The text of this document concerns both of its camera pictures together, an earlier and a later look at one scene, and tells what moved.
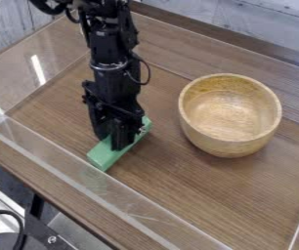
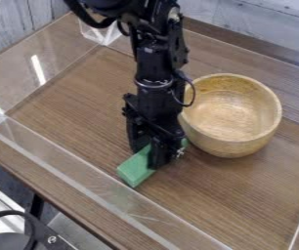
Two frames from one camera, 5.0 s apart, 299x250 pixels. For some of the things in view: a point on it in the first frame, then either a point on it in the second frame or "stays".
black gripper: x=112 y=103 -> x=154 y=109
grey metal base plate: x=38 y=230 stays
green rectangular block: x=103 y=155 -> x=135 y=169
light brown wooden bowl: x=230 y=114 stays
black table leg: x=36 y=206 stays
